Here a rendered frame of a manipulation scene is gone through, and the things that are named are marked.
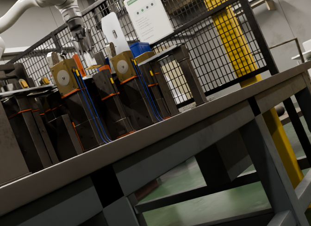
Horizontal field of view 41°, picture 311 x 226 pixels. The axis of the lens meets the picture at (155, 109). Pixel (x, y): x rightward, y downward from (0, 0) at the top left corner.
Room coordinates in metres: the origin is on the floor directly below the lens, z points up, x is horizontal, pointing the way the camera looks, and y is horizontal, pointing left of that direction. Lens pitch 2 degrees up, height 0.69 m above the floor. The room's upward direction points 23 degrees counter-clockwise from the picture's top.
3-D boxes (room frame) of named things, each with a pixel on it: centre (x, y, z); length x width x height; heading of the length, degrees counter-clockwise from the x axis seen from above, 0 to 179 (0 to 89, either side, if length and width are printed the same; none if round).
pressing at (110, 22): (2.20, 0.05, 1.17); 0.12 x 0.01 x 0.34; 59
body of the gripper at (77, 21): (1.98, 0.20, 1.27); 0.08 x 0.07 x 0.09; 59
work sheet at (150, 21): (2.40, -0.17, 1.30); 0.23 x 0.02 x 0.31; 59
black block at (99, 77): (1.72, 0.14, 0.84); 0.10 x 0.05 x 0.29; 59
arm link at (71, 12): (1.98, 0.20, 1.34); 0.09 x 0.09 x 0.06
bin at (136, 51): (2.40, 0.06, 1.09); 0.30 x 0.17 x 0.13; 66
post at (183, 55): (1.91, -0.21, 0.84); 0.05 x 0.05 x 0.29; 59
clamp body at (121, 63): (1.82, 0.04, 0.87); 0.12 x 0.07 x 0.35; 59
